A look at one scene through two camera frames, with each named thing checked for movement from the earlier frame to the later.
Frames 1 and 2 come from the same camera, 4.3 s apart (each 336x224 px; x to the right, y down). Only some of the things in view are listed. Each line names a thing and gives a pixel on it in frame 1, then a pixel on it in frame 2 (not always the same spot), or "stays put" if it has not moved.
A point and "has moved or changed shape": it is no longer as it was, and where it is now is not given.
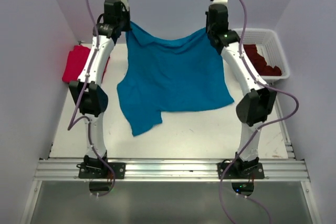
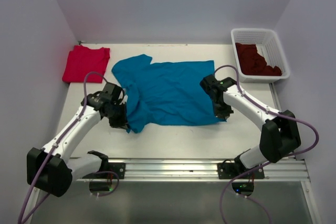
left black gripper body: [124, 20] to [117, 117]
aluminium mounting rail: [174, 170] stays put
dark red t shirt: [260, 63] stays put
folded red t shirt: [75, 63] stays put
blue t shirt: [162, 75] has moved or changed shape
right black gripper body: [209, 32] to [221, 109]
